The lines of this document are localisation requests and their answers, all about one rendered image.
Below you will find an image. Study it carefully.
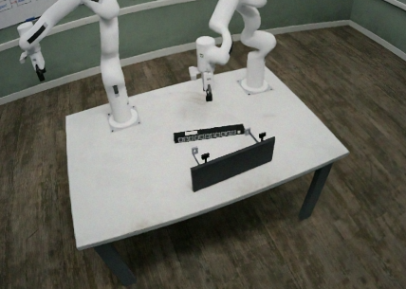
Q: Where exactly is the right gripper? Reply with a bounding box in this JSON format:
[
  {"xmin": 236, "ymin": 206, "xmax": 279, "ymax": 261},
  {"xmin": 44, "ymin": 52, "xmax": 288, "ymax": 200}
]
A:
[{"xmin": 29, "ymin": 49, "xmax": 46, "ymax": 81}]

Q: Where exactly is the black rectangular block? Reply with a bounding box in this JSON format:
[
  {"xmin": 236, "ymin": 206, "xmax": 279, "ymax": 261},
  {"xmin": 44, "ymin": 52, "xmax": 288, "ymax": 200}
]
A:
[{"xmin": 190, "ymin": 136, "xmax": 276, "ymax": 192}]

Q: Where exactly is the black rack pdu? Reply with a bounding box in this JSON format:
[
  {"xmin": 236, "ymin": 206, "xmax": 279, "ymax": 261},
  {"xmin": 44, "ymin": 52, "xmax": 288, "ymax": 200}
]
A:
[{"xmin": 173, "ymin": 123, "xmax": 245, "ymax": 144}]

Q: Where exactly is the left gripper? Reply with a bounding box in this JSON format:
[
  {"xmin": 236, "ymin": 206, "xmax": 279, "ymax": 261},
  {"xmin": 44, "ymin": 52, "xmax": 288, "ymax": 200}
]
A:
[{"xmin": 201, "ymin": 71, "xmax": 214, "ymax": 102}]

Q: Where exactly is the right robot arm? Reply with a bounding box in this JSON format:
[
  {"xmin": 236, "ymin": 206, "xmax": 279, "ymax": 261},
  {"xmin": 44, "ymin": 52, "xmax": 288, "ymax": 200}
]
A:
[{"xmin": 17, "ymin": 0, "xmax": 138, "ymax": 129}]

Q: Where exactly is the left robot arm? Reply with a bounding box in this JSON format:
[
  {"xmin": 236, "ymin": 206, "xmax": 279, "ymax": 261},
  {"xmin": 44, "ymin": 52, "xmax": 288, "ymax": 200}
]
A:
[{"xmin": 189, "ymin": 0, "xmax": 276, "ymax": 93}]

